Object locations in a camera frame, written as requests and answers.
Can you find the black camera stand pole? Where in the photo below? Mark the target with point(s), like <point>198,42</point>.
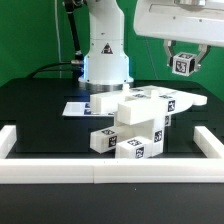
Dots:
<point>69,8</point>

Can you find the white marker sheet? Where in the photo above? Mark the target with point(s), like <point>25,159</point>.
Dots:
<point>78,109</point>

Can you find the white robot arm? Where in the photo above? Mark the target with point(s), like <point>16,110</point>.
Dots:
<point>106,66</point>

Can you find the white U-shaped fence frame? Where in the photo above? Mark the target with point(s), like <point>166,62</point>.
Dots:
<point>44,171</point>

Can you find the white chair back frame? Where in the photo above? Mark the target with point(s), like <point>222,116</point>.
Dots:
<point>140,104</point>

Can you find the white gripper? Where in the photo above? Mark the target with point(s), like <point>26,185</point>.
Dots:
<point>193,21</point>

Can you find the white chair seat plate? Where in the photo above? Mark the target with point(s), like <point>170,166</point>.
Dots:
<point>152,130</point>

